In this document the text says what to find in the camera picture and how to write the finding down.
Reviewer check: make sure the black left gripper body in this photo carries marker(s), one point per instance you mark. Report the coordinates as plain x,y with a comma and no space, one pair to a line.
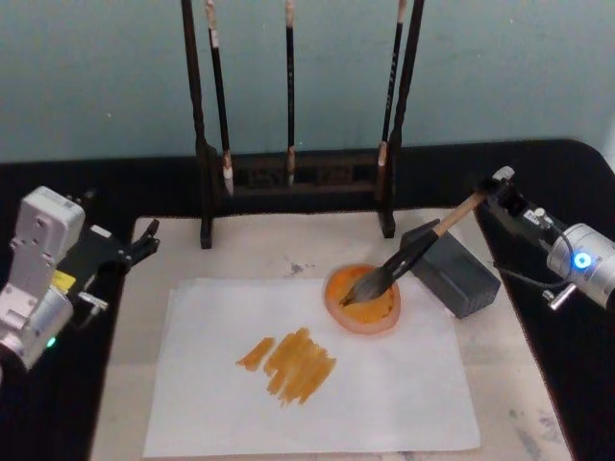
89,257

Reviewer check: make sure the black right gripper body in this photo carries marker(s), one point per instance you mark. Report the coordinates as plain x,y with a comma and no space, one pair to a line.
516,216

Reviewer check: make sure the right robot arm silver joint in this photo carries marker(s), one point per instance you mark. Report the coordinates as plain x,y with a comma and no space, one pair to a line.
583,261

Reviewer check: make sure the left robot arm with grey bracket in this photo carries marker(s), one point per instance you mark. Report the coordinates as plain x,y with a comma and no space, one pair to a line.
33,269

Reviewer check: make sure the dark grey rectangular block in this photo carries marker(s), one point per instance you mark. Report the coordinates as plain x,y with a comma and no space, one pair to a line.
456,278

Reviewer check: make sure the white felt mat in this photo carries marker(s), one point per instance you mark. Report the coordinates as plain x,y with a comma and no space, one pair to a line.
240,249

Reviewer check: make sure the hanging brush with brown tip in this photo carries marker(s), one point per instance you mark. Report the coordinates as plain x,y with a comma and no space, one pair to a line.
391,81

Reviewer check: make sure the hanging brush with white tip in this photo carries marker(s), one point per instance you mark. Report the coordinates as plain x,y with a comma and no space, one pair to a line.
220,96

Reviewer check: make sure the black table cloth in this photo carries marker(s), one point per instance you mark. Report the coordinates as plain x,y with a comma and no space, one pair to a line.
552,365

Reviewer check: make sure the dark wooden brush rack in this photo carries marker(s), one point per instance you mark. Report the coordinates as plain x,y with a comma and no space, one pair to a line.
307,180

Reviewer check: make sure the round orange paint dish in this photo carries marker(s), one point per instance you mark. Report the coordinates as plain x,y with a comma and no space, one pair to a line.
370,317

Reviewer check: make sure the thin hanging black brush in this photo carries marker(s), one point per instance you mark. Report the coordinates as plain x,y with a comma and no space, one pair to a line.
289,86

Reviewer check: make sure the white paper sheet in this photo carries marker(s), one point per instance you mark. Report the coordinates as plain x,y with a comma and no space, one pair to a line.
336,398

